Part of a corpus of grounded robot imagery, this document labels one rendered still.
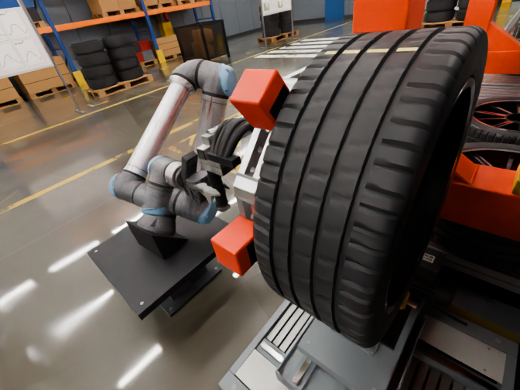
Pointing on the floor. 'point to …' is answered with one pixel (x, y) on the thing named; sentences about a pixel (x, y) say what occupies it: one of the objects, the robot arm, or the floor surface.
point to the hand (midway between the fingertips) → (221, 188)
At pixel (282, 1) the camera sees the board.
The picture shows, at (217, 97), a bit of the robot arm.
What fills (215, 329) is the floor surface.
